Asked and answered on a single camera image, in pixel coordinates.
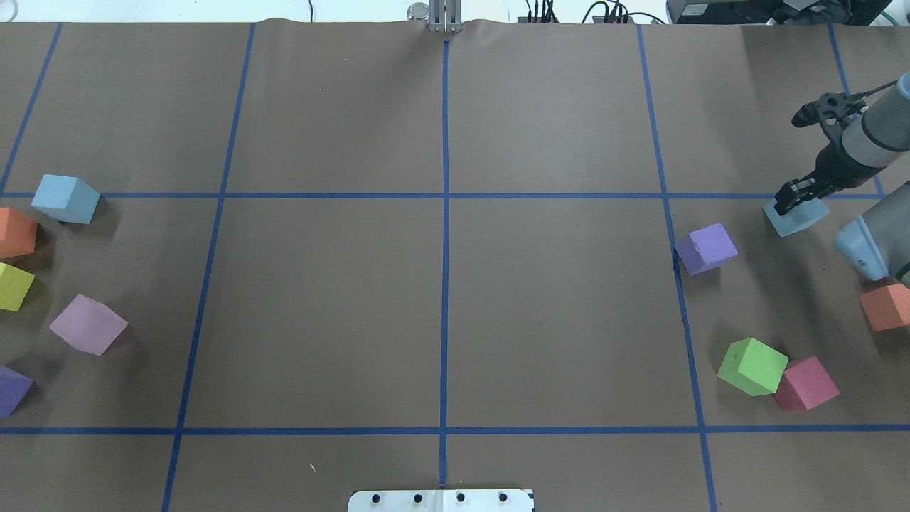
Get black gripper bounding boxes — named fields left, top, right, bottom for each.
left=774, top=143, right=877, bottom=216

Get light blue block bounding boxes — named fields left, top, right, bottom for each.
left=761, top=198, right=831, bottom=238
left=31, top=174, right=101, bottom=225

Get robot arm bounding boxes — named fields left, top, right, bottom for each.
left=764, top=75, right=909, bottom=284

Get purple block right side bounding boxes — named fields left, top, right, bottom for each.
left=674, top=223, right=739, bottom=275

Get orange block right side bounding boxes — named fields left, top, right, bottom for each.
left=859, top=283, right=909, bottom=331

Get orange block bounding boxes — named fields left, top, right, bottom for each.
left=1, top=207, right=37, bottom=259
left=859, top=283, right=909, bottom=331

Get pink block beside green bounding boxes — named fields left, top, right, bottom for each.
left=773, top=356, right=840, bottom=412

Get metal clamp at table edge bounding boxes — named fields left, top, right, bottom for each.
left=406, top=0, right=464, bottom=33

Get light pink block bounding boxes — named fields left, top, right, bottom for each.
left=49, top=294, right=128, bottom=356

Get orange block left side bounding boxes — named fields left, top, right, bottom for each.
left=1, top=207, right=37, bottom=259

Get yellow block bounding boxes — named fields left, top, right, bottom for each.
left=1, top=262, right=36, bottom=311

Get dark purple block left side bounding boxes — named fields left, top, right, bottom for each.
left=1, top=366, right=34, bottom=417

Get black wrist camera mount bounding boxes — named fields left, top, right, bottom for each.
left=791, top=92, right=868, bottom=144

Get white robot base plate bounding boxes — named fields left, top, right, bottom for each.
left=347, top=489, right=536, bottom=511

